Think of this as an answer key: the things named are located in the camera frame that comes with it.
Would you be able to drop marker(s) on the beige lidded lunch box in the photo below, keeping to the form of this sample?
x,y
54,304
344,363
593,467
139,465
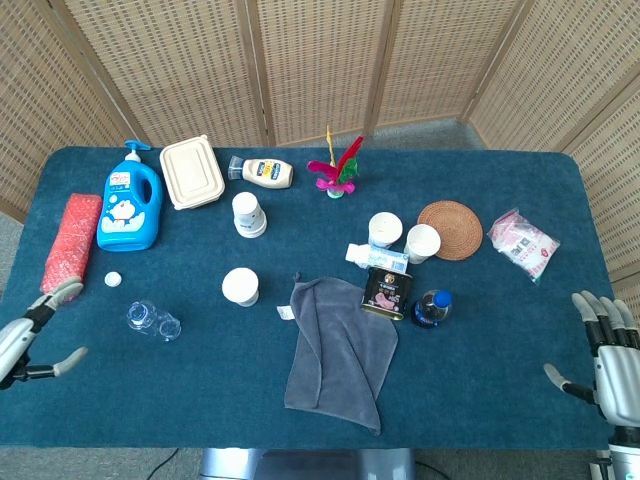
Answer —
x,y
191,171

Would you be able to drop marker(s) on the grey microfibre towel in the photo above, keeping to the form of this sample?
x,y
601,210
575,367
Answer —
x,y
340,360

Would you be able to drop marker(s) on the blue flower paper cup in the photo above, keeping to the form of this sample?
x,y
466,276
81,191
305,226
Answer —
x,y
240,286

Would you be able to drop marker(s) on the red bubble wrap roll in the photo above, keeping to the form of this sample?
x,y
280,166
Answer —
x,y
70,245

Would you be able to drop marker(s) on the dark flower paper cup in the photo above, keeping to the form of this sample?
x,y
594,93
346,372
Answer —
x,y
385,229

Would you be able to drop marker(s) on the round woven rattan coaster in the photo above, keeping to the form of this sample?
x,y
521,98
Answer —
x,y
452,227

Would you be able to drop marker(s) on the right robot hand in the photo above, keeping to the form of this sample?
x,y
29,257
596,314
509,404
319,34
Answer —
x,y
620,380

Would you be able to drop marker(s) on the cola bottle blue cap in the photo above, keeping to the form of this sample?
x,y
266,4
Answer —
x,y
432,310

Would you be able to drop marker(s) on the green flower paper cup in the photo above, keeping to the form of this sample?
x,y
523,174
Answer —
x,y
422,242

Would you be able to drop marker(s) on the blue detergent pump bottle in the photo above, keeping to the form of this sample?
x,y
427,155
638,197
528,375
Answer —
x,y
120,215

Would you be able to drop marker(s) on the black luncheon meat can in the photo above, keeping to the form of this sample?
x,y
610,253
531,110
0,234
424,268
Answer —
x,y
386,295

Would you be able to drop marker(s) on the mayonnaise squeeze bottle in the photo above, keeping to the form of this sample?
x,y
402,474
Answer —
x,y
265,172

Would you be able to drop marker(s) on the clear plastic bottle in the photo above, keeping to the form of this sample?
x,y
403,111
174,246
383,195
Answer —
x,y
150,320

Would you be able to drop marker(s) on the blue table cloth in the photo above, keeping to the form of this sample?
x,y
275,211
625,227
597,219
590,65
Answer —
x,y
200,375

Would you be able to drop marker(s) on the pink printed plastic bag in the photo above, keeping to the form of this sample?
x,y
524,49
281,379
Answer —
x,y
522,245

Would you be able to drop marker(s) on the white bottle cap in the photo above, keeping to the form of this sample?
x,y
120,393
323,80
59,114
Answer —
x,y
113,279

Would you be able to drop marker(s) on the bamboo folding screen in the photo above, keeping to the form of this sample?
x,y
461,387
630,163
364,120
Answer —
x,y
320,65

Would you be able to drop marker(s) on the stack of inverted paper cups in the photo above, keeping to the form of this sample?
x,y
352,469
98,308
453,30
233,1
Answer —
x,y
248,215

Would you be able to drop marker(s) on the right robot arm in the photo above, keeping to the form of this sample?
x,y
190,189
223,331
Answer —
x,y
622,455

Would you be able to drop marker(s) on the colourful feather shuttlecock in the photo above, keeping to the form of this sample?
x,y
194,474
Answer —
x,y
332,182

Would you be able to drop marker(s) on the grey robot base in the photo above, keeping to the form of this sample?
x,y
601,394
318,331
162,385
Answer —
x,y
300,465

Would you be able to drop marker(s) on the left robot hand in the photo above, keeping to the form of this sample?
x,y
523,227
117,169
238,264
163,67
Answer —
x,y
12,345

